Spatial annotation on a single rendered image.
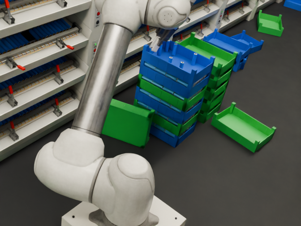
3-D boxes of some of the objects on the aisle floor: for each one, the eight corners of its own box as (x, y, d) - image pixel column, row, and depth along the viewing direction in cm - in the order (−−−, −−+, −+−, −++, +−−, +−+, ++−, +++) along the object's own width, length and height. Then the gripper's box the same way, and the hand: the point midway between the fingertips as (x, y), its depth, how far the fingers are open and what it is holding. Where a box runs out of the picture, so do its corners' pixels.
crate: (144, 149, 218) (150, 118, 205) (91, 130, 222) (94, 99, 210) (148, 140, 224) (155, 110, 212) (97, 121, 229) (101, 91, 217)
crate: (194, 131, 236) (197, 119, 231) (174, 148, 222) (178, 136, 217) (151, 106, 248) (153, 95, 243) (130, 121, 233) (132, 110, 229)
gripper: (191, 18, 196) (164, 59, 205) (178, 4, 206) (152, 45, 215) (180, 12, 191) (152, 55, 200) (166, -2, 201) (140, 40, 210)
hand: (156, 44), depth 206 cm, fingers closed, pressing on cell
